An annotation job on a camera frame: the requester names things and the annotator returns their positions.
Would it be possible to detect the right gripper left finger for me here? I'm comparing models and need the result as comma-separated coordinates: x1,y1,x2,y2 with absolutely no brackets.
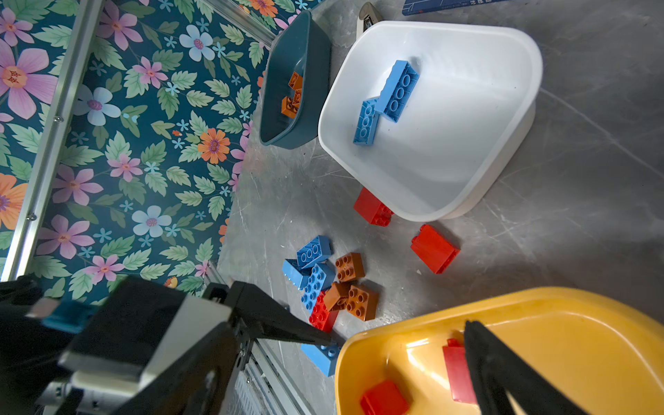
202,281,337,347

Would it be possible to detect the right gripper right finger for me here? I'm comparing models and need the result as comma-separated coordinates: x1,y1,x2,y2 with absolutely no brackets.
463,321,584,414

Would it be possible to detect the red lego brick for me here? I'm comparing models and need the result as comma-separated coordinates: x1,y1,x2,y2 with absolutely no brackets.
360,380,410,415
442,338,477,405
309,292,338,333
411,225,460,275
354,188,394,227

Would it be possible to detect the light blue lego brick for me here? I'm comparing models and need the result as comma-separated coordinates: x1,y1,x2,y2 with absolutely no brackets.
353,98,380,146
282,259,311,290
301,261,336,315
375,60,419,123
301,344,341,377
297,235,332,269

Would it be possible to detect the orange lego brick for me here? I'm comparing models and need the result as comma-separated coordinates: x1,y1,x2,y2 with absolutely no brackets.
323,282,352,311
288,72,304,91
335,252,366,283
281,96,299,119
345,285,380,322
292,89,302,108

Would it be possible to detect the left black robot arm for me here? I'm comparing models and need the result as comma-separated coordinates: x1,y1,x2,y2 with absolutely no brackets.
1,278,240,414

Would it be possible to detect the yellow square tray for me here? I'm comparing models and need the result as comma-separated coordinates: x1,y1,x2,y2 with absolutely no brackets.
335,288,663,414

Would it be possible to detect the white rectangular bin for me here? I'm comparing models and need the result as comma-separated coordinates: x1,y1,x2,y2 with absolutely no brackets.
318,21,543,222

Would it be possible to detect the teal rectangular bin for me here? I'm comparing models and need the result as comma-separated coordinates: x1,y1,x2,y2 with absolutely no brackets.
259,11,331,150

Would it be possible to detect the small beige metal clip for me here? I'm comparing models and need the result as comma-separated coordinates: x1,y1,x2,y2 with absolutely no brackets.
356,2,384,40

